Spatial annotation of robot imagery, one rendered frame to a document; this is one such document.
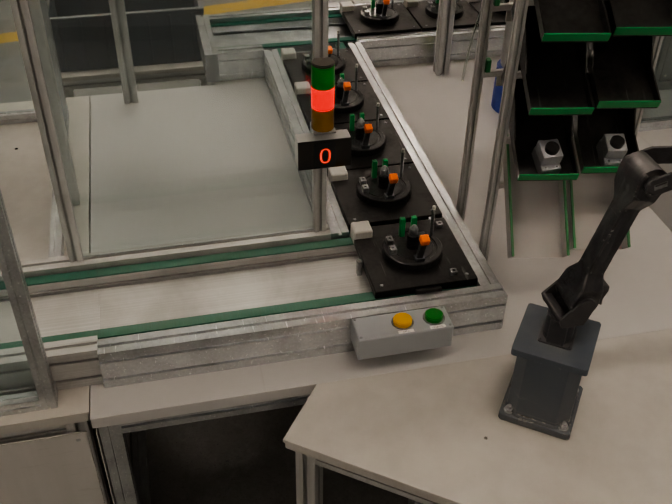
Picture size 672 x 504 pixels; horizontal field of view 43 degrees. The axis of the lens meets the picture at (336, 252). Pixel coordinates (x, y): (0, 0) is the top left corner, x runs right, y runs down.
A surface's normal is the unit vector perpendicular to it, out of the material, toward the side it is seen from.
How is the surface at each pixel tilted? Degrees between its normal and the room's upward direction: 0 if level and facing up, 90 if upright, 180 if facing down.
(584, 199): 45
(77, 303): 0
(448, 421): 0
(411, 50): 90
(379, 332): 0
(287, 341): 90
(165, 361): 90
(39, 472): 90
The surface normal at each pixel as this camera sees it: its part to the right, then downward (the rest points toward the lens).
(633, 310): 0.01, -0.79
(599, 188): 0.04, -0.11
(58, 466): 0.22, 0.61
